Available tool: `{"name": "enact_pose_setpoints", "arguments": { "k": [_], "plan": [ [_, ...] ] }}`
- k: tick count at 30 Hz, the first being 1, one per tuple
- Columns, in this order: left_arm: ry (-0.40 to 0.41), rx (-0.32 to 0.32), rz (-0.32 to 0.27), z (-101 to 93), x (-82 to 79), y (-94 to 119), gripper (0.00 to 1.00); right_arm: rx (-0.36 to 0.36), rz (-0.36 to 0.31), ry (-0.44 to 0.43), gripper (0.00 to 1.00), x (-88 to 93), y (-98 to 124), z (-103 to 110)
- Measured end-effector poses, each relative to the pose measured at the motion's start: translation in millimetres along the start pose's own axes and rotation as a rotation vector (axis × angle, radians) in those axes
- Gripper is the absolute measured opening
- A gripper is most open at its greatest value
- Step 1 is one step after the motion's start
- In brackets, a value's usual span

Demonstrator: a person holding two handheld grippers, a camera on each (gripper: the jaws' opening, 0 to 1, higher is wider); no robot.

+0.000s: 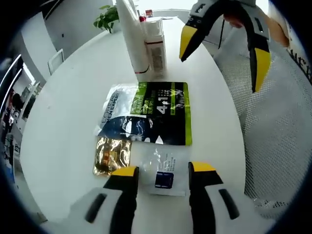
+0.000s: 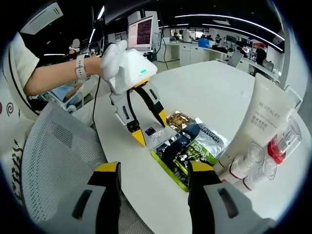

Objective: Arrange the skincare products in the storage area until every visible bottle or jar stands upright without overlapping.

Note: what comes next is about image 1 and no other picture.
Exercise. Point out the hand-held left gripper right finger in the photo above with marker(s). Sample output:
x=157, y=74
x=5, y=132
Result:
x=202, y=195

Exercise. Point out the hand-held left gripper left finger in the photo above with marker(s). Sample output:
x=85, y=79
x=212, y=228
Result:
x=124, y=195

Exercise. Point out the gold skincare sachet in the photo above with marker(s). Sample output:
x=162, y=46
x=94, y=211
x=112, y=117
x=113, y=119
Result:
x=112, y=158

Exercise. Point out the small white skincare bottle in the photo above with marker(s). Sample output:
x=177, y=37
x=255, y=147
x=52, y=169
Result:
x=156, y=53

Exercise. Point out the red collar white skincare bottle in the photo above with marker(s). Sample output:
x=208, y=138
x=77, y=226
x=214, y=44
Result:
x=142, y=19

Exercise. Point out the white skincare tube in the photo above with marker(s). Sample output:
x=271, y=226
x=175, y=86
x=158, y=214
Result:
x=132, y=36

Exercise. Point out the black green skincare sachet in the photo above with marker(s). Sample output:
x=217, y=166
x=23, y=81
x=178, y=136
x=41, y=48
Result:
x=151, y=114

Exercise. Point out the person's right hand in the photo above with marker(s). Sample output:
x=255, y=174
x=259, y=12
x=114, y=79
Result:
x=234, y=19

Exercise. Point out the person in white shirt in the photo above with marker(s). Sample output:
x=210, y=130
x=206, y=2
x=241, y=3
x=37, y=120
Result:
x=299, y=48

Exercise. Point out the red box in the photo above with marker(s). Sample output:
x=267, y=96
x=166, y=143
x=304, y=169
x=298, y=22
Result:
x=149, y=12

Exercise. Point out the grey mesh office chair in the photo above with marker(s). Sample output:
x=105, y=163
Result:
x=268, y=134

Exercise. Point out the green potted plant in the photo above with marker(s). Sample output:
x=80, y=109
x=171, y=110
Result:
x=107, y=18

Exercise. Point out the white framed chair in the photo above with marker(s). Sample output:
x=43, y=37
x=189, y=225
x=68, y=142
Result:
x=56, y=61

